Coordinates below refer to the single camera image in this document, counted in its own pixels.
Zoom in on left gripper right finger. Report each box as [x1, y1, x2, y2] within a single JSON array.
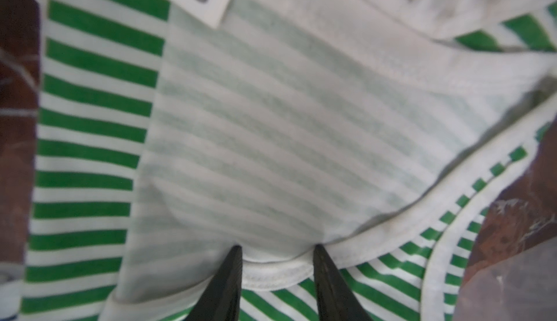
[[313, 245, 373, 321]]

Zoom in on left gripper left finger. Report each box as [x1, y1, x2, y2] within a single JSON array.
[[184, 246, 243, 321]]

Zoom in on clear vacuum bag blue zip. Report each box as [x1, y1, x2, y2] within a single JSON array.
[[453, 238, 556, 320]]

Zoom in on green white striped garment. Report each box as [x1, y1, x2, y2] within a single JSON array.
[[19, 0, 556, 320]]

